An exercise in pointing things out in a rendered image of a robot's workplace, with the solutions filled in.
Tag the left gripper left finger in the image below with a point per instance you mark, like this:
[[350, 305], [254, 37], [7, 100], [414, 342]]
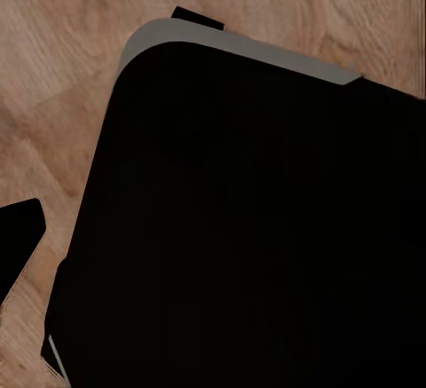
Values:
[[22, 225]]

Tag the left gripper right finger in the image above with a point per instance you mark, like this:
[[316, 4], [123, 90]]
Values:
[[412, 225]]

